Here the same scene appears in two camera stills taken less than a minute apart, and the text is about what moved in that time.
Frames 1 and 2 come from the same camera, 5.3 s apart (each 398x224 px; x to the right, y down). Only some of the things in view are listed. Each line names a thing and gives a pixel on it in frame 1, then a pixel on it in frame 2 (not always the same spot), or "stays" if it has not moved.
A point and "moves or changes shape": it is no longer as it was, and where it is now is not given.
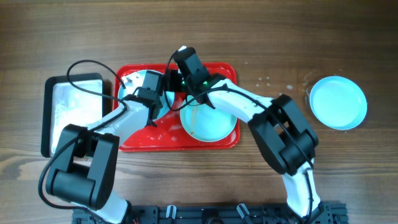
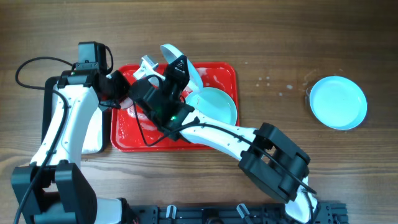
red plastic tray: [168, 135] stays
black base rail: [218, 213] stays
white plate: [134, 80] moves or changes shape
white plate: [337, 102] stays
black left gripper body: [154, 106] → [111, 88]
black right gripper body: [173, 83] → [173, 81]
